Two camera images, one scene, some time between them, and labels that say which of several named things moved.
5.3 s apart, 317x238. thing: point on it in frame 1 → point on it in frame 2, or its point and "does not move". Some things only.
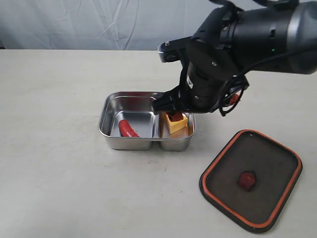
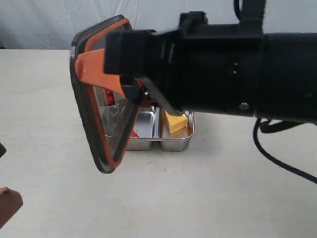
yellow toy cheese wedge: x=175 y=126 does not move
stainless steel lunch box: x=135 y=108 does not move
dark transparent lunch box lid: x=250 y=179 → x=110 y=119
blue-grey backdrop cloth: x=101 y=25 does not move
